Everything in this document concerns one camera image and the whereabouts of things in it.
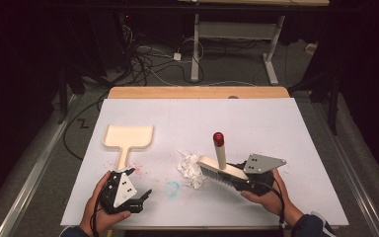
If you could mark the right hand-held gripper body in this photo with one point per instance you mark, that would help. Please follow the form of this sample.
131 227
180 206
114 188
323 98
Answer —
263 163

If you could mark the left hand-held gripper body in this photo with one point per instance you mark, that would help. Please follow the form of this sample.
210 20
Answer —
123 192

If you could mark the cream plastic dustpan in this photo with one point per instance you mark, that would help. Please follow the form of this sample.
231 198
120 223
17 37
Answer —
128 136

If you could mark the pile of white paper scraps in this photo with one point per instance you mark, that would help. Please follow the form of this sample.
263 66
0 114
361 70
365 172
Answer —
190 169

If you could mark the person's left hand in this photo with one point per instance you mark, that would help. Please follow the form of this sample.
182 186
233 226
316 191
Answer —
90 214

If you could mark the person's right hand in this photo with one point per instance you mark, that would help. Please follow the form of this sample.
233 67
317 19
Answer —
279 204

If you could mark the white table cover sheet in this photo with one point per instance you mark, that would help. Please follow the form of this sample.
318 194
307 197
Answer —
194 121

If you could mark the wooden table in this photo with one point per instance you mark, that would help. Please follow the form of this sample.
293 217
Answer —
177 92

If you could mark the black metal stand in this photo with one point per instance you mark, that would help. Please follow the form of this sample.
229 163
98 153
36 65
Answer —
62 98

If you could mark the white power adapter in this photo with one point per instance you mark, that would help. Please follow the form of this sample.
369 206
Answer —
177 56

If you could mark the metal floor rail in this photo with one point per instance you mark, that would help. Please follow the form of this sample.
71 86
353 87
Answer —
355 171
29 184

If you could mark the white metal desk frame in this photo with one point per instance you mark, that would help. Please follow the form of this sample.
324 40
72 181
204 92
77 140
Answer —
195 49

